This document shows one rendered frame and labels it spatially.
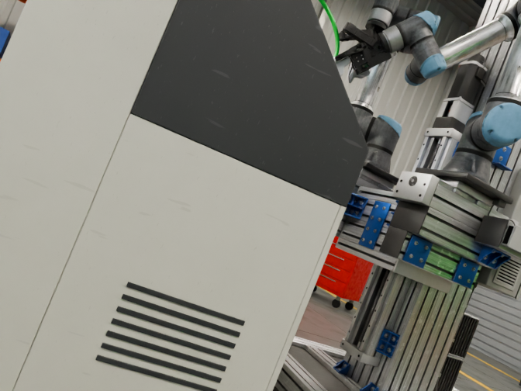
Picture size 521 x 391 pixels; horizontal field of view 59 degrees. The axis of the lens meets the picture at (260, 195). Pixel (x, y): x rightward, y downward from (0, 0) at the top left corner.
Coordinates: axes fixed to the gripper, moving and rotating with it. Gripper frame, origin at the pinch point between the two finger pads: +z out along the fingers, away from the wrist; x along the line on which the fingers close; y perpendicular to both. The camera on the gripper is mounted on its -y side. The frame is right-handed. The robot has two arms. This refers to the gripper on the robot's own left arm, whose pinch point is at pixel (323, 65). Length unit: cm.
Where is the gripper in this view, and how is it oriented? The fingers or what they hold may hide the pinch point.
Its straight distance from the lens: 155.7
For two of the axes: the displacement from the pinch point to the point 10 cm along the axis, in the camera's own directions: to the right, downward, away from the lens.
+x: 1.2, -1.5, 9.8
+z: -9.0, 4.0, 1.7
